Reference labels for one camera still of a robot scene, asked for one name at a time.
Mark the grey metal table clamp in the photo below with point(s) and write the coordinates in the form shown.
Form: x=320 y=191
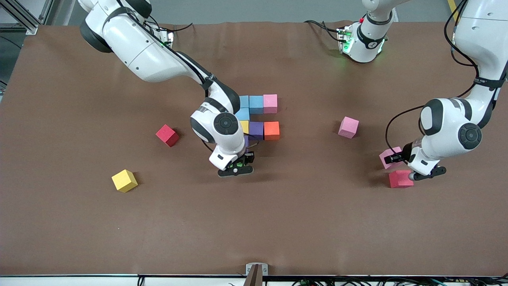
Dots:
x=256 y=274

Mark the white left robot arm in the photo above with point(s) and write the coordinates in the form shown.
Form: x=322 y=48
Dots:
x=484 y=35

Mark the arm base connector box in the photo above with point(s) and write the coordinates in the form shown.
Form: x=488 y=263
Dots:
x=168 y=37
x=344 y=39

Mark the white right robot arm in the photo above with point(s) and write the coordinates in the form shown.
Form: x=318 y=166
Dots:
x=139 y=47

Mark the blue foam cube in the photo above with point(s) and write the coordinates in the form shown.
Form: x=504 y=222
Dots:
x=245 y=101
x=256 y=105
x=244 y=114

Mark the brown table mat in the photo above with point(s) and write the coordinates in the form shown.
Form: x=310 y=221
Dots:
x=254 y=230

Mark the aluminium frame post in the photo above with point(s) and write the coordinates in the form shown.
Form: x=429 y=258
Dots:
x=31 y=28

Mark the yellow foam cube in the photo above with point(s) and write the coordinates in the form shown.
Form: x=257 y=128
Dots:
x=124 y=180
x=245 y=127

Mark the red foam cube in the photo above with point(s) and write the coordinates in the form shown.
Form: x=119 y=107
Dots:
x=167 y=135
x=399 y=180

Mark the purple foam cube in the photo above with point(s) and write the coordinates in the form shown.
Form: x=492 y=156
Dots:
x=246 y=141
x=256 y=130

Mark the orange foam cube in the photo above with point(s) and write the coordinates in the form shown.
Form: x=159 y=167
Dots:
x=272 y=130

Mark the pink foam cube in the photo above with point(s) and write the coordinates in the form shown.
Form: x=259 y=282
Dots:
x=348 y=127
x=392 y=150
x=270 y=103

